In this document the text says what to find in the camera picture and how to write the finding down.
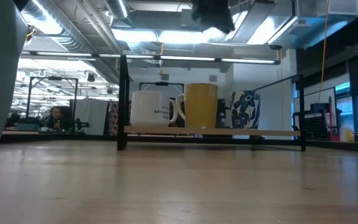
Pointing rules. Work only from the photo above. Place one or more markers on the long ceiling light strip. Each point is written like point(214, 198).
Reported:
point(179, 58)

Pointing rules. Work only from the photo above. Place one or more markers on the teal box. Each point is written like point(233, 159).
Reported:
point(26, 127)

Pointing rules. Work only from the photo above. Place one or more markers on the white partition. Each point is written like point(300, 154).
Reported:
point(92, 116)

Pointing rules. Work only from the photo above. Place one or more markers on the red upright object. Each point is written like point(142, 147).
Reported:
point(334, 135)

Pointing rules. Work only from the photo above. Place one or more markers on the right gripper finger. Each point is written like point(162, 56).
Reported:
point(213, 14)

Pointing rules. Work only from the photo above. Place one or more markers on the person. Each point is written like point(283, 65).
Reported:
point(56, 115)

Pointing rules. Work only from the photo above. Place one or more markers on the black gantry frame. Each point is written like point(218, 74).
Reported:
point(162, 83)
point(52, 78)

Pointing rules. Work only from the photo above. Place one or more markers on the black pegboard cart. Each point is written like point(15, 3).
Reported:
point(317, 127)

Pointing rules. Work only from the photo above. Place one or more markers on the floral patterned partition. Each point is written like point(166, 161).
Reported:
point(113, 118)

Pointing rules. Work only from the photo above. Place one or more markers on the black aluminium table frame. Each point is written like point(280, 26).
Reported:
point(57, 138)

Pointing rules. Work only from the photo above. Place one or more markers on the white mug with black text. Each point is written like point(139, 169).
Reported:
point(148, 109)

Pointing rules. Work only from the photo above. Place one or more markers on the wooden shelf with black frame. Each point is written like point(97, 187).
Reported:
point(123, 109)

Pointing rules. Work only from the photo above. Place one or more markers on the yellow container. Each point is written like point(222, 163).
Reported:
point(348, 136)

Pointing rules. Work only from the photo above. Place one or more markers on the blue floral mug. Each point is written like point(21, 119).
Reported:
point(244, 109)

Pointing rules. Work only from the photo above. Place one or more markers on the black background robot arm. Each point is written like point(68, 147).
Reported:
point(79, 125)

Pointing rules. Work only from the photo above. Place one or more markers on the silver ventilation duct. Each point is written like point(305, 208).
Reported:
point(117, 9)

